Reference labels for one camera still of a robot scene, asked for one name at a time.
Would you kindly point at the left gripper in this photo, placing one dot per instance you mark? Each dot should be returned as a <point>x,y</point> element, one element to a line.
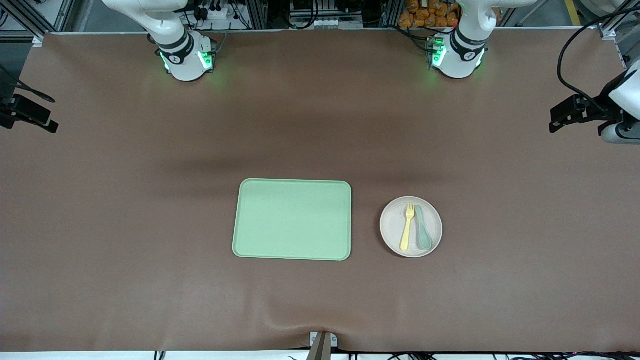
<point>600,111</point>

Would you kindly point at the yellow plastic fork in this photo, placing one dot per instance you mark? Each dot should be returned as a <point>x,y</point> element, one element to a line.
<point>406,235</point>

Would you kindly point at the beige round plate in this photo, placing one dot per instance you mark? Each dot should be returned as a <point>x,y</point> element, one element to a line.
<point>392,230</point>

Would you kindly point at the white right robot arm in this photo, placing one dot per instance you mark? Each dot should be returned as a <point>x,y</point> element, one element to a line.
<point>150,15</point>

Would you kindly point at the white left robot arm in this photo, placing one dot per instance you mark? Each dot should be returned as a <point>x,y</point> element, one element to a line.
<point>462,55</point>

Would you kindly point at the brown table mat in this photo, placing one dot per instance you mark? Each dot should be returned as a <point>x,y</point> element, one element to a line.
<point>150,200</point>

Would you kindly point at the pile of orange items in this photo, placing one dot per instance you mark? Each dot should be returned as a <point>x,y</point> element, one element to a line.
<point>425,15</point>

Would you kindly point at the white power strip with plugs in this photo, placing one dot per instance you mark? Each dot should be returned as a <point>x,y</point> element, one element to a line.
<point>215,14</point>

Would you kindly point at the green plastic spoon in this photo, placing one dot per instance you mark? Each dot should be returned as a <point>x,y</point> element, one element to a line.
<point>425,240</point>

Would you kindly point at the light green rectangular tray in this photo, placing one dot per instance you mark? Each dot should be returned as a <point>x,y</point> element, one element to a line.
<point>292,220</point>

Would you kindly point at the long white power strip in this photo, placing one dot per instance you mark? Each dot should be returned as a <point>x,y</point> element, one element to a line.
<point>325,23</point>

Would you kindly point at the aluminium frame profile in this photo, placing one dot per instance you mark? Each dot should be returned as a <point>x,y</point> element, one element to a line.
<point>38,40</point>
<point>607,32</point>
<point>257,15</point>
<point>391,15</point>

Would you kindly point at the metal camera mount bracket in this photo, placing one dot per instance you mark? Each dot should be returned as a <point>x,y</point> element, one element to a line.
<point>322,345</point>

